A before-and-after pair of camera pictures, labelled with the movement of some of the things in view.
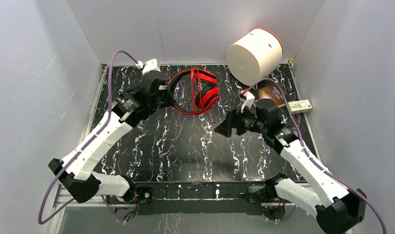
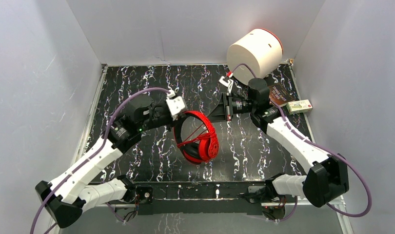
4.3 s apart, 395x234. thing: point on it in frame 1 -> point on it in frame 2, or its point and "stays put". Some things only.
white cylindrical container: (254, 56) stays put
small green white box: (300, 106) stays put
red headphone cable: (197, 103) -> (211, 133)
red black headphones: (207, 96) -> (207, 150)
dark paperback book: (272, 91) stays put
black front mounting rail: (200, 198) stays put
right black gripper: (233, 120) -> (223, 111)
